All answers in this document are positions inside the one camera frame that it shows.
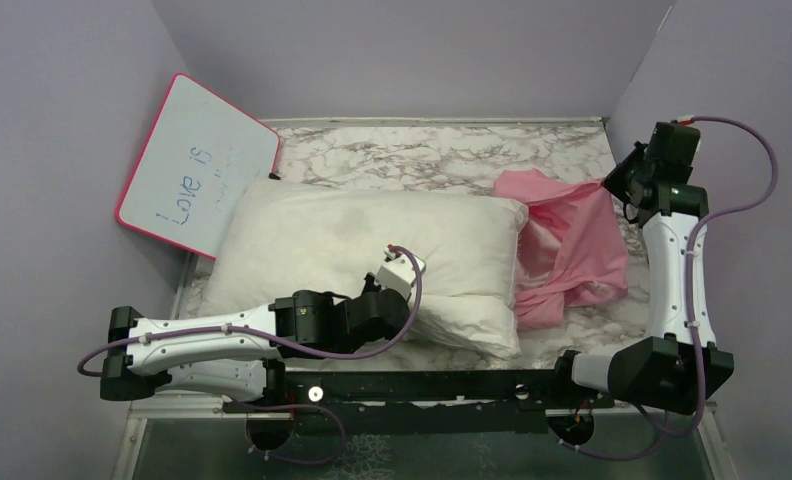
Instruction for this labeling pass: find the pink floral pillowcase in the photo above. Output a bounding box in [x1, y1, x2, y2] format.
[492, 169, 629, 332]

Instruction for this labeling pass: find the white pillow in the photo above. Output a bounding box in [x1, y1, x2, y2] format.
[199, 180, 527, 359]

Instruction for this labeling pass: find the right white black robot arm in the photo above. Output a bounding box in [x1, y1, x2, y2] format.
[548, 121, 734, 415]

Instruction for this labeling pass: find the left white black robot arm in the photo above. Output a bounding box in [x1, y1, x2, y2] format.
[96, 274, 422, 411]

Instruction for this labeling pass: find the pink framed whiteboard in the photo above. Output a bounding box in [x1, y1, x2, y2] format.
[115, 73, 281, 258]

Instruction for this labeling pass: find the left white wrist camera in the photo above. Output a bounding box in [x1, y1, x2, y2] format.
[374, 245, 417, 301]

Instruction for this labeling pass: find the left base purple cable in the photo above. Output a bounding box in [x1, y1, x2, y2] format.
[226, 397, 348, 466]

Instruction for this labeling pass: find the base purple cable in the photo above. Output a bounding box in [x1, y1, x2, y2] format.
[545, 410, 669, 463]
[226, 397, 348, 466]

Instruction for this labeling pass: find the black mounting rail base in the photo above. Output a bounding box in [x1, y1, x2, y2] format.
[222, 363, 615, 447]

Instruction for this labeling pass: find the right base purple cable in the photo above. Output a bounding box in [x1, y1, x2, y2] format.
[545, 410, 669, 463]

